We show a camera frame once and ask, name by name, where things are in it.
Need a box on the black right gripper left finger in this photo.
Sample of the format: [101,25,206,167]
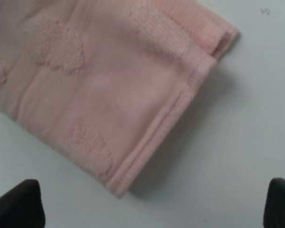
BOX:
[0,179,46,228]

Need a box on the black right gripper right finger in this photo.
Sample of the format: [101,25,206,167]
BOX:
[263,178,285,228]

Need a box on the pink towel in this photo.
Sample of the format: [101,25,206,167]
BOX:
[0,0,238,197]

